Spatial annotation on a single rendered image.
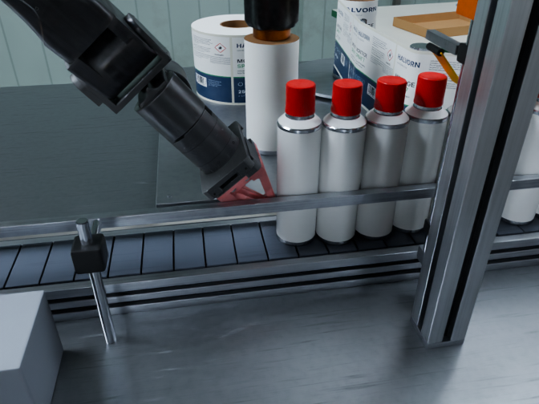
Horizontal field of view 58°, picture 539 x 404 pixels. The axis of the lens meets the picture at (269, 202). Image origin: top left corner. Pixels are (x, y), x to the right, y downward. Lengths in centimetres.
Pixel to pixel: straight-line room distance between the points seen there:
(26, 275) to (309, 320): 34
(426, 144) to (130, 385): 42
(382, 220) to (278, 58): 31
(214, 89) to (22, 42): 255
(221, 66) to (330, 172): 52
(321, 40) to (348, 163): 299
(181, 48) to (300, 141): 301
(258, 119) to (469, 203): 44
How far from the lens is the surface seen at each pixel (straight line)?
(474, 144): 45
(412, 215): 66
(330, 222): 62
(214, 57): 105
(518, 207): 73
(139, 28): 51
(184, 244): 64
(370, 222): 64
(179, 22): 349
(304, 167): 57
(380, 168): 60
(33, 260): 67
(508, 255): 73
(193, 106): 53
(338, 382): 55
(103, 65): 50
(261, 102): 81
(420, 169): 63
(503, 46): 43
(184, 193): 75
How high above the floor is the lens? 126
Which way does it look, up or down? 32 degrees down
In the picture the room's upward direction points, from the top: straight up
